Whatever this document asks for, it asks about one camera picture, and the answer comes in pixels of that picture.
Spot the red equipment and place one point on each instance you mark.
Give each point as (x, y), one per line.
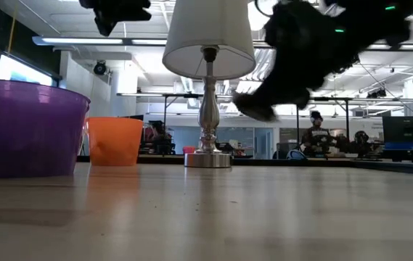
(151, 136)

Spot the pink cup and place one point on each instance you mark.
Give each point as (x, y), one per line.
(188, 149)

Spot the orange pumpkin bucket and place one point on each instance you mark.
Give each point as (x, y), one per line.
(115, 145)

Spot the person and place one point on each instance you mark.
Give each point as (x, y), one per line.
(316, 139)
(361, 143)

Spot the long ceiling light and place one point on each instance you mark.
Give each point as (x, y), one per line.
(82, 41)
(409, 47)

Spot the black background rig frame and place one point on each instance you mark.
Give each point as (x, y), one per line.
(177, 95)

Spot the white shade silver table lamp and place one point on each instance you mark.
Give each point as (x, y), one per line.
(209, 36)

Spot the bright window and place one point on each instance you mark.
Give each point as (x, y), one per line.
(21, 72)

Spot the black computer monitor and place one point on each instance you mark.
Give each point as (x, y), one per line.
(405, 130)

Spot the black wall camera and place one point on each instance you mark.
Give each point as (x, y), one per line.
(99, 68)

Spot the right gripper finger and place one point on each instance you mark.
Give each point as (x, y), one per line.
(300, 98)
(260, 105)

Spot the blue white round object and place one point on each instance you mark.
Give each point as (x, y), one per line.
(296, 155)

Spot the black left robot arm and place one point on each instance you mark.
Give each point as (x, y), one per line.
(115, 12)

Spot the black ceiling spotlight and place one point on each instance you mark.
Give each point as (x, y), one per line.
(376, 93)

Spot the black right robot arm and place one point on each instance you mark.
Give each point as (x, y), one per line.
(380, 18)

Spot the purple plastic bucket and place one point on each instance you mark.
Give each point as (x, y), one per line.
(28, 137)

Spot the black aluminium table frame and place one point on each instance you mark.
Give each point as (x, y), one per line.
(155, 159)

